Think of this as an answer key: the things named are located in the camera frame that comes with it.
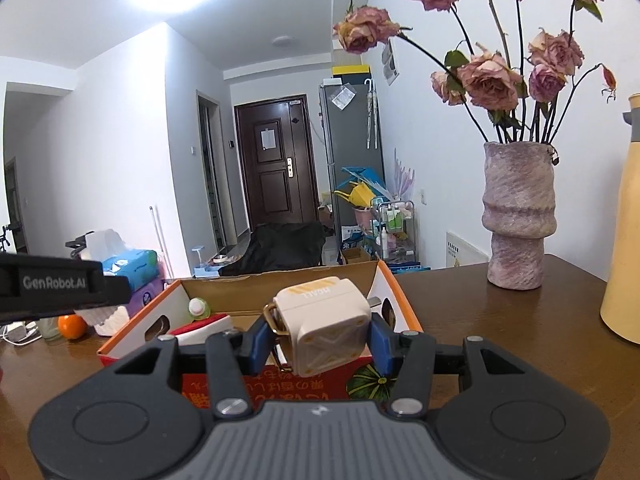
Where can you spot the purple tissue pack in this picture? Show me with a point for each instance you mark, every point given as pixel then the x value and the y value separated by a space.
pixel 147 295

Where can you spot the wall panel box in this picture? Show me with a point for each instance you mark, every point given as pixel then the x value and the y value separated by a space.
pixel 392 67

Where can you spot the dark brown entrance door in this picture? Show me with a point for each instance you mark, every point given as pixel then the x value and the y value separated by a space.
pixel 272 185

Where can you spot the blue tissue pack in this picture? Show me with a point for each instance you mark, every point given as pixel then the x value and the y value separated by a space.
pixel 135 270

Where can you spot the yellow watering can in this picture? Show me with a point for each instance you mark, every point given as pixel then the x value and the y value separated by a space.
pixel 360 195

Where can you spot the white mop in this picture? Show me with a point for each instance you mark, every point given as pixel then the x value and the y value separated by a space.
pixel 161 245

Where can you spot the dried rose bouquet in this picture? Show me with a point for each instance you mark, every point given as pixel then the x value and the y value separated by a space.
pixel 490 80

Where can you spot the red lint brush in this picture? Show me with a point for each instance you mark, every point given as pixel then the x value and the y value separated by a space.
pixel 200 327

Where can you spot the clear plastic bag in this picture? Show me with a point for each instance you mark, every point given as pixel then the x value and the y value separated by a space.
pixel 343 98

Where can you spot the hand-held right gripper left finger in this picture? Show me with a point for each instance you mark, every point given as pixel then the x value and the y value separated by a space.
pixel 257 347

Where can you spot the orange fruit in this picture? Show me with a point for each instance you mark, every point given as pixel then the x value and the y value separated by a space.
pixel 71 327

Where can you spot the pink textured vase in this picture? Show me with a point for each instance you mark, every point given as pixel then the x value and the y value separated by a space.
pixel 517 210

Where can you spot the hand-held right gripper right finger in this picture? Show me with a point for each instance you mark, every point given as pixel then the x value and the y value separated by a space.
pixel 382 350

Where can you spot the orange-edged cardboard box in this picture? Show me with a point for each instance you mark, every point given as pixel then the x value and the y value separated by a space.
pixel 225 287

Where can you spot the round ceiling lamp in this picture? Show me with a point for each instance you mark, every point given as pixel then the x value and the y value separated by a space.
pixel 283 40

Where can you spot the cream square container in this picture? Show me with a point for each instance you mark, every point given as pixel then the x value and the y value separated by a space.
pixel 325 330

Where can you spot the clear folded umbrella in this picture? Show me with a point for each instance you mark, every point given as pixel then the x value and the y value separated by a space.
pixel 371 115

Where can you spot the white charger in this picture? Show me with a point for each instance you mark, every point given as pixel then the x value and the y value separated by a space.
pixel 17 332

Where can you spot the cream yellow thermos jug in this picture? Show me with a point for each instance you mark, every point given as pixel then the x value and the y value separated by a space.
pixel 625 235

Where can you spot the white flat board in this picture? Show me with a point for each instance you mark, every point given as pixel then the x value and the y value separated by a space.
pixel 465 255

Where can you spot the pink bucket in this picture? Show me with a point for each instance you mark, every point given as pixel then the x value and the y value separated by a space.
pixel 364 216

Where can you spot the interior door frame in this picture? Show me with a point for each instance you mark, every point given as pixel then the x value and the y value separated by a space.
pixel 210 175
pixel 15 210

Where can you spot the black plastic object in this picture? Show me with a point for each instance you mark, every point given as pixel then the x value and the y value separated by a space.
pixel 80 245

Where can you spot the metal storage cart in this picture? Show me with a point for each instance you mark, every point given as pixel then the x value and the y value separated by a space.
pixel 395 220

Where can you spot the black tripod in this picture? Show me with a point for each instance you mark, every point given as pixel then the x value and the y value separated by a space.
pixel 5 240

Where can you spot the white plastic packet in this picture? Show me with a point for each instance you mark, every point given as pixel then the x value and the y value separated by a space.
pixel 107 322

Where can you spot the blue pet feeder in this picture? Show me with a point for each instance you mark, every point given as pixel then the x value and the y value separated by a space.
pixel 202 271

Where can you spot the blue and white bag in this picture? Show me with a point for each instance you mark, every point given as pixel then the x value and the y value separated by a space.
pixel 354 237

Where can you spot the grey refrigerator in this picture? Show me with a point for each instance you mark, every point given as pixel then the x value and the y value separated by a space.
pixel 350 135

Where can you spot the purple feather decoration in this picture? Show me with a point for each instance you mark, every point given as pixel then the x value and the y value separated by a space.
pixel 404 180

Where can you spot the clear drinking glass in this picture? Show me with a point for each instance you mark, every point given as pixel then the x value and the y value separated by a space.
pixel 49 330

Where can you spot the black folding chair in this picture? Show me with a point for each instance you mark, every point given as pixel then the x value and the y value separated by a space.
pixel 280 250

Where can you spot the green cap bottle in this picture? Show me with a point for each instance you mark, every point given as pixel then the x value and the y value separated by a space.
pixel 198 308

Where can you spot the yellow and blue box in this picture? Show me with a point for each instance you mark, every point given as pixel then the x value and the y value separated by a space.
pixel 351 70

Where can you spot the blue and white carton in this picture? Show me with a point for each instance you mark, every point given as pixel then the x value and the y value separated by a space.
pixel 407 267

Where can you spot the small brown cardboard box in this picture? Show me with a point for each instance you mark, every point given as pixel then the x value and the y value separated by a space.
pixel 356 256

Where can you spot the paper sheet on door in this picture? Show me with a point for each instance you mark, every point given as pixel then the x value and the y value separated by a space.
pixel 268 140

